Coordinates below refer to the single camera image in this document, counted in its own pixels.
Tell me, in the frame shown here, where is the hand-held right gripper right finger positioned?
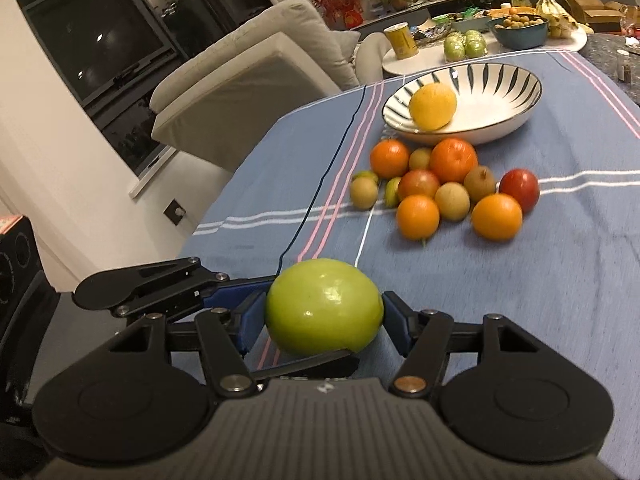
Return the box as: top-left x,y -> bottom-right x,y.
382,290 -> 551,397

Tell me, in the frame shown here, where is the wall socket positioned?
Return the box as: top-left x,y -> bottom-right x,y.
164,199 -> 187,226

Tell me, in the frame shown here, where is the white striped bowl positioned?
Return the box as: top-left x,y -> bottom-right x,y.
382,62 -> 544,147

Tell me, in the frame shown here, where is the teal tray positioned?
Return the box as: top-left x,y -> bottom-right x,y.
451,12 -> 494,32

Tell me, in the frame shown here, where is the orange basket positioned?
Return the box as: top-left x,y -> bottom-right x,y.
484,4 -> 539,21

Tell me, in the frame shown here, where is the dark marble round table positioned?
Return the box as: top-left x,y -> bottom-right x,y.
575,33 -> 640,139

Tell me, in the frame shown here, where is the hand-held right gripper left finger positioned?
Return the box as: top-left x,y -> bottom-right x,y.
107,294 -> 267,394

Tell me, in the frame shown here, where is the pile of green apples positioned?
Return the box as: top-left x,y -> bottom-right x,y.
443,29 -> 489,64

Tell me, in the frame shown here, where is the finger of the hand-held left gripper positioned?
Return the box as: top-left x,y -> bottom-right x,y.
249,349 -> 362,382
74,257 -> 273,319

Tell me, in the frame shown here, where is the bunch of bananas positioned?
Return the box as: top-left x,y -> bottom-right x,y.
535,0 -> 592,39

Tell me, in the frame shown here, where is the red apple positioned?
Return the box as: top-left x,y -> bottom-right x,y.
498,168 -> 541,214
397,169 -> 441,201

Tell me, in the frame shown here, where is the yellow can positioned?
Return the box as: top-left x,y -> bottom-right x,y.
383,22 -> 419,59

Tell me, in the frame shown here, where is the dark glass window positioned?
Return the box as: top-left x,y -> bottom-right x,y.
4,0 -> 275,192

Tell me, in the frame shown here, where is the orange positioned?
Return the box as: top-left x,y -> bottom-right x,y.
396,194 -> 441,241
471,193 -> 524,242
369,138 -> 411,180
429,137 -> 479,184

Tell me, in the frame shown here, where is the cardboard box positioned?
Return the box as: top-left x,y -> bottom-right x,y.
564,0 -> 637,36

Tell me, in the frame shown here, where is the large green apple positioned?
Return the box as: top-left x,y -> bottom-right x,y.
264,258 -> 385,359

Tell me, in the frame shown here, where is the blue bowl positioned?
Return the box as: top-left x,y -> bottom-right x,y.
487,16 -> 550,51

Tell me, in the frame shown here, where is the yellow citrus fruit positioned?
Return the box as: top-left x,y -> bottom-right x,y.
408,84 -> 458,132

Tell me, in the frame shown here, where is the blue striped tablecloth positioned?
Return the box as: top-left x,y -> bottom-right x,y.
177,50 -> 640,480

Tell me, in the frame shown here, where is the pile of longans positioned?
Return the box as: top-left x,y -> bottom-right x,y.
495,15 -> 547,30

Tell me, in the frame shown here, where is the white round table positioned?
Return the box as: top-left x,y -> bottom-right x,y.
382,22 -> 590,80

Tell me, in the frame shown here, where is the beige sofa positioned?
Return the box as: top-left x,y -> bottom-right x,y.
149,0 -> 362,173

